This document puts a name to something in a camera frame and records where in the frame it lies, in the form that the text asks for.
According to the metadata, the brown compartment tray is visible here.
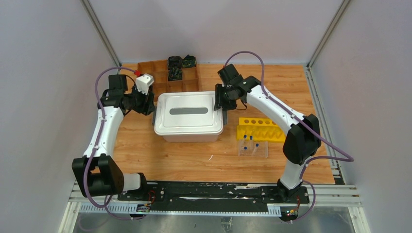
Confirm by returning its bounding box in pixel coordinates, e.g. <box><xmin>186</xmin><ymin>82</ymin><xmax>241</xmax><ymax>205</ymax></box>
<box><xmin>137</xmin><ymin>60</ymin><xmax>202</xmax><ymax>102</ymax></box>

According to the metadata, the clear well plate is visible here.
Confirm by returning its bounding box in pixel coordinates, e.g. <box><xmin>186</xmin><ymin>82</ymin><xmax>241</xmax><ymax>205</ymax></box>
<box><xmin>237</xmin><ymin>139</ymin><xmax>269</xmax><ymax>158</ymax></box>

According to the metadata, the white plastic lid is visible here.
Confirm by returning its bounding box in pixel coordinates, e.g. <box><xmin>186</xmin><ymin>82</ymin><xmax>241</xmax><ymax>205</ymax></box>
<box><xmin>154</xmin><ymin>91</ymin><xmax>223</xmax><ymax>136</ymax></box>

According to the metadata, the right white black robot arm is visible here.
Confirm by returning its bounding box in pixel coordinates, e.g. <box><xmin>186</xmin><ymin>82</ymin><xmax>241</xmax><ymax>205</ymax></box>
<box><xmin>214</xmin><ymin>64</ymin><xmax>321</xmax><ymax>203</ymax></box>

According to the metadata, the yellow test tube rack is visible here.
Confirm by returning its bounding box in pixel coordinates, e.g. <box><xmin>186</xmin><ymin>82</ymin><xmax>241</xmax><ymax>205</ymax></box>
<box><xmin>236</xmin><ymin>117</ymin><xmax>286</xmax><ymax>143</ymax></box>

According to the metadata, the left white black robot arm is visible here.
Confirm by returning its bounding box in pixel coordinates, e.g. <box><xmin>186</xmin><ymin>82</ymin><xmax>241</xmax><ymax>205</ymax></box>
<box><xmin>72</xmin><ymin>74</ymin><xmax>155</xmax><ymax>200</ymax></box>

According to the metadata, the black coiled cable bundle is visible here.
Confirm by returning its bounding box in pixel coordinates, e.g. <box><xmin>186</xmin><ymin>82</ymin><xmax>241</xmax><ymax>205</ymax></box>
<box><xmin>168</xmin><ymin>55</ymin><xmax>183</xmax><ymax>68</ymax></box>
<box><xmin>168</xmin><ymin>67</ymin><xmax>183</xmax><ymax>82</ymax></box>
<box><xmin>182</xmin><ymin>55</ymin><xmax>197</xmax><ymax>68</ymax></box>

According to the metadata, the pink plastic bin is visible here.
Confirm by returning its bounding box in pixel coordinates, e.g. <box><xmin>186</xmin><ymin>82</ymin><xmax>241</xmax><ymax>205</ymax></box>
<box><xmin>154</xmin><ymin>102</ymin><xmax>225</xmax><ymax>143</ymax></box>

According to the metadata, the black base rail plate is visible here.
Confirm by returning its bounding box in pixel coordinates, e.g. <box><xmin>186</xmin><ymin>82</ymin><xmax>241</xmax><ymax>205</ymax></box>
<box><xmin>117</xmin><ymin>181</ymin><xmax>309</xmax><ymax>216</ymax></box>

